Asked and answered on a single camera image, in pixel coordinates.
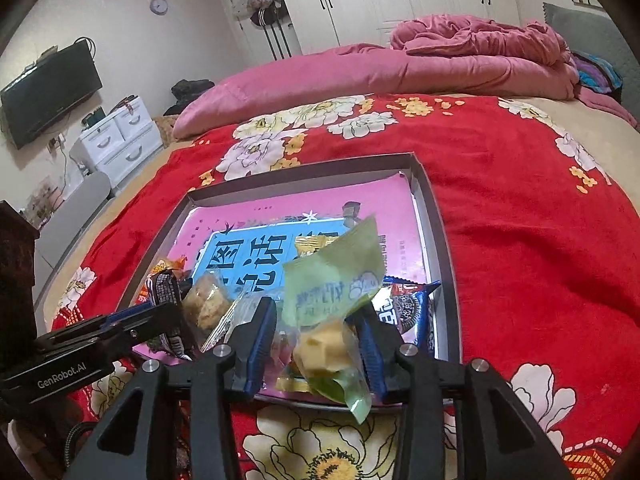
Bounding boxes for dark clothes pile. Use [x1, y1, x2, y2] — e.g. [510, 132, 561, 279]
[164, 79, 215, 116]

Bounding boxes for orange cracker packet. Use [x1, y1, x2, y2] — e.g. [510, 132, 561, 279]
[134, 256, 186, 304]

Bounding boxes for colourful folded clothes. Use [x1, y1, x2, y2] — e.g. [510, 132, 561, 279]
[572, 51, 624, 96]

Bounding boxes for dark blue cookie packet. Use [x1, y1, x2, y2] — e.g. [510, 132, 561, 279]
[372, 276, 440, 356]

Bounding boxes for clear plastic candy packet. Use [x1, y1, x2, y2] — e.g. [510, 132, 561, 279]
[200, 287, 283, 353]

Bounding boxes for red floral blanket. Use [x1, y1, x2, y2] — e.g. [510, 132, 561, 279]
[52, 94, 639, 479]

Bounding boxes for round wall clock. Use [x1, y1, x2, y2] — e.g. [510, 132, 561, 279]
[150, 0, 169, 16]

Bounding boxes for grey cardboard box tray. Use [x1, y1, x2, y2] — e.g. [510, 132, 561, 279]
[115, 152, 461, 413]

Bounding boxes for grey padded headboard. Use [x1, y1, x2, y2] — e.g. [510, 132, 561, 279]
[542, 2, 639, 112]

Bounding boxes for pink quilt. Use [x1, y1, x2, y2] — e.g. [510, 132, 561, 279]
[174, 14, 638, 139]

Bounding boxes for black wall television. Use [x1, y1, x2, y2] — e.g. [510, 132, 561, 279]
[1, 40, 102, 150]

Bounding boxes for black snack packet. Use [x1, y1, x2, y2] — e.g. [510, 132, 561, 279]
[150, 301, 192, 361]

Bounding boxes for clear packet brown pastry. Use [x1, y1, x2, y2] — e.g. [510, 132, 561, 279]
[182, 272, 231, 344]

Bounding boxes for green pastry packet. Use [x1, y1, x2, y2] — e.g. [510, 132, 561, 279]
[282, 216, 386, 424]

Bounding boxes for yellow snack packet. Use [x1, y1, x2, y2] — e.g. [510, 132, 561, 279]
[294, 234, 337, 258]

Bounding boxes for white drawer cabinet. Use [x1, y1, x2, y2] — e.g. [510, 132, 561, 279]
[70, 96, 163, 190]

